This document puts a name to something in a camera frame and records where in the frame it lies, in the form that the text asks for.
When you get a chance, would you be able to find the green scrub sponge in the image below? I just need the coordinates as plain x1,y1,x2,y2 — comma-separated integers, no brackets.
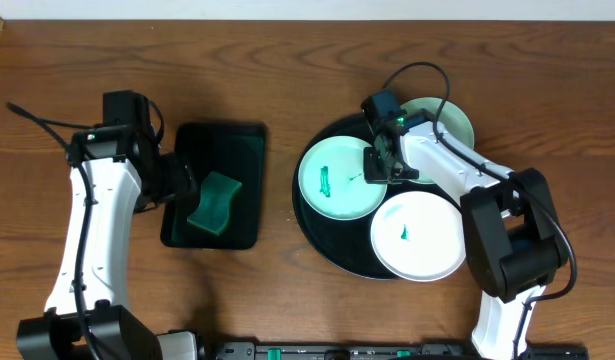
187,171,242,236

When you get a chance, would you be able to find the light green plate with smear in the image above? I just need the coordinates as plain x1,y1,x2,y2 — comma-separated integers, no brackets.
298,136,387,221

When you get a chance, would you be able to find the white plate with green spot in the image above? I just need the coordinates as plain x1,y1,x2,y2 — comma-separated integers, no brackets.
370,191,466,282

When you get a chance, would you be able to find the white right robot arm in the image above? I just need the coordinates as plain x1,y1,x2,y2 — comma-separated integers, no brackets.
363,114,578,359

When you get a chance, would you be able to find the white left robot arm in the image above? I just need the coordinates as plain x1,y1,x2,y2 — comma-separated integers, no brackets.
16,134,201,359

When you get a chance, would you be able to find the black rectangular tray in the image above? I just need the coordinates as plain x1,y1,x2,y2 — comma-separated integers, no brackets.
160,123,266,250

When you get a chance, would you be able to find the black round tray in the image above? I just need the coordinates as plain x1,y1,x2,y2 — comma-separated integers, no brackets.
292,113,459,280

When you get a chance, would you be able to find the pale green rear plate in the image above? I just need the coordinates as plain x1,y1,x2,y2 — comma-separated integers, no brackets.
399,96,475,185

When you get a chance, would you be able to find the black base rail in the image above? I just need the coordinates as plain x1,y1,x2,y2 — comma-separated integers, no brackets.
201,339,591,360

